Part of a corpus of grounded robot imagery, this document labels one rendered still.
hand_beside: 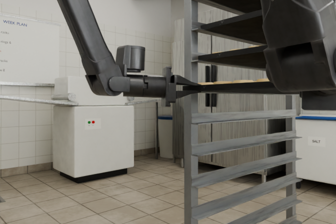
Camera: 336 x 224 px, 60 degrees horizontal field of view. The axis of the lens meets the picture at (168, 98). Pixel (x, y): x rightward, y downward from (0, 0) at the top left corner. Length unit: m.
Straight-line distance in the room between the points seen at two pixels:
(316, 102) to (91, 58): 0.45
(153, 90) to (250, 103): 2.58
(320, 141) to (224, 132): 0.99
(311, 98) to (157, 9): 5.01
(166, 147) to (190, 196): 3.87
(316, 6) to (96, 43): 0.47
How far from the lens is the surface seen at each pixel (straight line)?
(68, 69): 4.33
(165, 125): 4.69
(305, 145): 3.29
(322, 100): 0.52
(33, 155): 4.20
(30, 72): 4.13
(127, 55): 0.72
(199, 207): 0.92
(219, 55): 0.81
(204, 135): 3.66
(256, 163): 1.13
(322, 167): 3.28
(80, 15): 0.67
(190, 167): 0.87
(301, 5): 0.33
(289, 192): 1.41
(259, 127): 3.21
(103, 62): 0.67
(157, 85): 0.73
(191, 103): 0.85
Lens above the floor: 0.92
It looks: 1 degrees up
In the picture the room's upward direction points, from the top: straight up
